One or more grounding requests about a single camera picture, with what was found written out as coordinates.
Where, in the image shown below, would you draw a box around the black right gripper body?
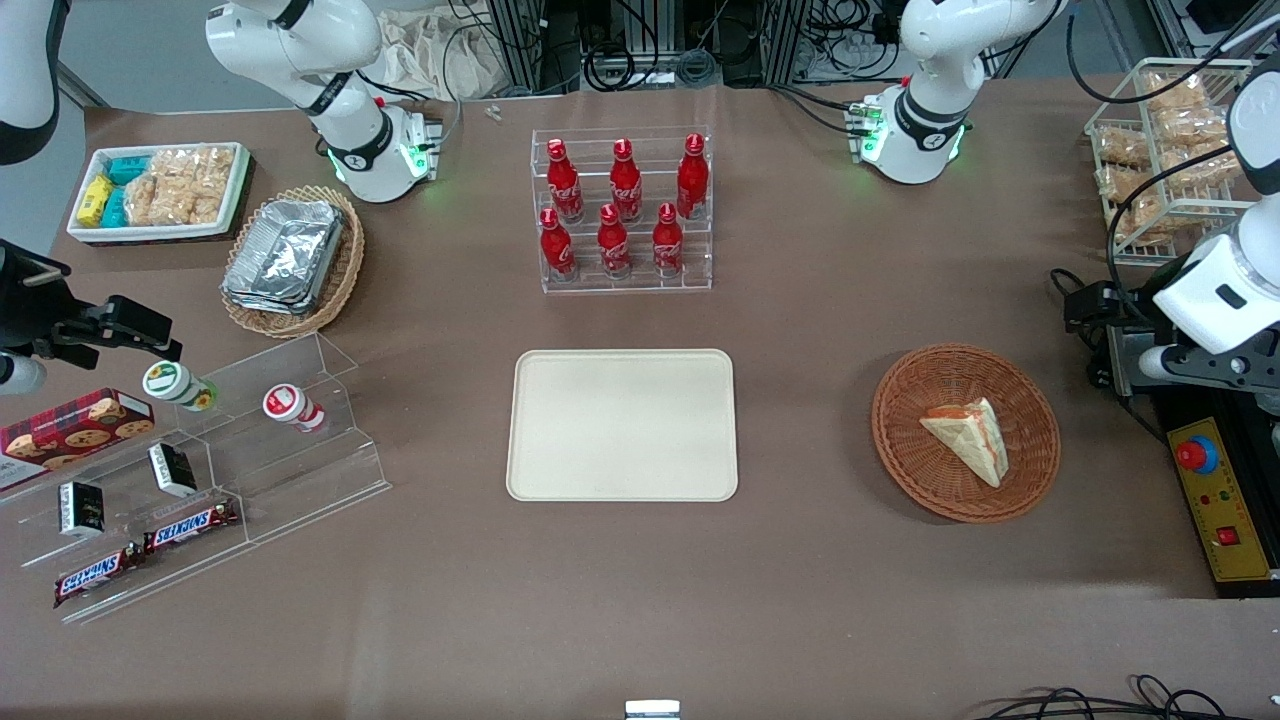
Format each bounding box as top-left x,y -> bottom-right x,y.
0,238 -> 77,354

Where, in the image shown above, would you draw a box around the wrapped triangular sandwich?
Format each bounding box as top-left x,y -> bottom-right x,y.
919,397 -> 1010,490

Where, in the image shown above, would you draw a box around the light wicker basket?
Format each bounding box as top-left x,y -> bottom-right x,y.
219,184 -> 367,340

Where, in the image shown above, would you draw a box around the brown round woven basket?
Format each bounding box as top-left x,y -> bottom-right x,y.
871,343 -> 1062,525

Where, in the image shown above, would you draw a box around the cream plastic serving tray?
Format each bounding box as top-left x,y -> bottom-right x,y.
505,348 -> 740,503

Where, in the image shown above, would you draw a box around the green lid yogurt cup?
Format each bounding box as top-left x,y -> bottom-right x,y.
141,359 -> 220,414

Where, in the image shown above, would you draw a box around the clear bag of fried snacks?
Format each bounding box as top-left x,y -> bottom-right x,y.
1094,128 -> 1153,168
1113,194 -> 1169,248
1163,143 -> 1243,189
1153,105 -> 1229,153
1143,72 -> 1209,113
1098,164 -> 1153,203

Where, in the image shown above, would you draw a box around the red tartan cookie box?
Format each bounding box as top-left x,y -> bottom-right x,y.
0,387 -> 157,492

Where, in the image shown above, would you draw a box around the yellow snack pack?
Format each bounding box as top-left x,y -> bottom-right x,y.
77,174 -> 115,228

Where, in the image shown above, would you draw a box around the white rectangular plastic bin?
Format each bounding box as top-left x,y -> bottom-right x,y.
67,141 -> 252,245

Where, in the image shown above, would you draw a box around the clear bag of rice crackers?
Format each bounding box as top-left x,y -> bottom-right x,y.
124,146 -> 237,228

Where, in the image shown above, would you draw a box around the small black white carton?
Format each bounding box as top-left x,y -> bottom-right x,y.
147,442 -> 199,499
57,481 -> 107,539

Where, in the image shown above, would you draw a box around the stack of foil containers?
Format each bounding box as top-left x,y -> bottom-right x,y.
221,199 -> 347,317

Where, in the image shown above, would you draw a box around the red lid yogurt cup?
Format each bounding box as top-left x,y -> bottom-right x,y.
262,383 -> 327,434

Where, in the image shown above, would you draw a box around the yellow emergency stop control box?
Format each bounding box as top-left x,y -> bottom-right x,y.
1148,385 -> 1280,601

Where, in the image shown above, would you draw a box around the brown Snickers bar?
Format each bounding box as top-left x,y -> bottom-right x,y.
53,544 -> 145,609
142,497 -> 240,555

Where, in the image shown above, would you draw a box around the clear acrylic tiered shelf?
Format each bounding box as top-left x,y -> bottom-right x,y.
0,332 -> 393,627

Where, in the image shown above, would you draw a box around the clear acrylic bottle rack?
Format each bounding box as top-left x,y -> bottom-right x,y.
529,126 -> 715,295

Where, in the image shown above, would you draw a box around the beige cloth bag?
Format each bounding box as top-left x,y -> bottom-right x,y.
378,8 -> 513,102

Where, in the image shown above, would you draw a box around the red cola bottle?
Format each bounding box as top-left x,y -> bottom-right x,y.
539,207 -> 577,281
546,138 -> 585,224
597,203 -> 633,279
609,138 -> 644,223
676,132 -> 710,220
652,202 -> 685,277

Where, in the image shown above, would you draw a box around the white wire basket rack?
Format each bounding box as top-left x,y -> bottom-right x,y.
1084,57 -> 1263,268

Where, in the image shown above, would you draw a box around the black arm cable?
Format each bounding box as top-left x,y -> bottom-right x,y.
1104,143 -> 1263,293

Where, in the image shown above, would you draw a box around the black floor cables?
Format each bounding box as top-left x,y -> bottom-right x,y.
995,674 -> 1280,720

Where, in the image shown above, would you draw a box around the aluminium frame with cables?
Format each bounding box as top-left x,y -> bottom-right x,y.
480,0 -> 906,93

